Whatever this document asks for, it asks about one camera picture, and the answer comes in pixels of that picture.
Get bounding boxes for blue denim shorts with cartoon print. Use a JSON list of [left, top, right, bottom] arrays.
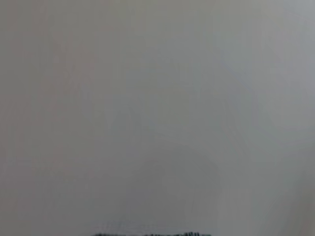
[[91, 231, 212, 236]]

